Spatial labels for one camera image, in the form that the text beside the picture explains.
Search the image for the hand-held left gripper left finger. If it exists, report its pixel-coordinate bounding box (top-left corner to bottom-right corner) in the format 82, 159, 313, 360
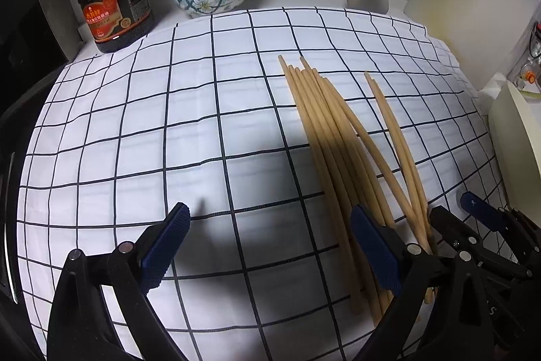
46, 201, 192, 361

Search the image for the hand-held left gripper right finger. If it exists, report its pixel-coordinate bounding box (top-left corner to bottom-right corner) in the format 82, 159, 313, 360
350, 204, 496, 361

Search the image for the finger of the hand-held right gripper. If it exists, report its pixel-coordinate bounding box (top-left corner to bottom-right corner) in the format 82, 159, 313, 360
461, 192, 541, 260
428, 204, 532, 279

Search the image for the cream chopstick holder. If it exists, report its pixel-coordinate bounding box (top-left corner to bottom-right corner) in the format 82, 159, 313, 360
486, 81, 541, 220

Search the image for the long wooden chopstick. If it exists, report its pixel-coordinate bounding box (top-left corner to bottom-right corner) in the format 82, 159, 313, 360
364, 72, 428, 245
370, 78, 432, 256

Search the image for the pile of wooden chopsticks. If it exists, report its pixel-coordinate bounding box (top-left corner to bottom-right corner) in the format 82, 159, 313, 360
277, 54, 436, 329

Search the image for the white black checked cloth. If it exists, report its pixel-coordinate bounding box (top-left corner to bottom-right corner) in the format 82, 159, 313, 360
17, 6, 508, 361

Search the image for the small clear bottle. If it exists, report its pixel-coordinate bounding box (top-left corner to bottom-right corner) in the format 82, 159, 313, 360
509, 20, 541, 92

